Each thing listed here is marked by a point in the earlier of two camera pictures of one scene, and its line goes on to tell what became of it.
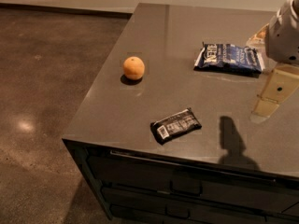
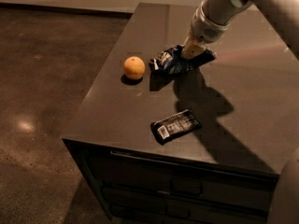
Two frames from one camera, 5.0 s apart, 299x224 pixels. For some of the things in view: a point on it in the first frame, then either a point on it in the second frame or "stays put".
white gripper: x=282 y=36 -> x=206 y=29
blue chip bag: x=229 y=59 -> x=170 y=61
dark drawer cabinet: x=163 y=125 stays put
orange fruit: x=134 y=68 stays put
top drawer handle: x=186 y=187 stays put
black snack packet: x=165 y=129 stays put
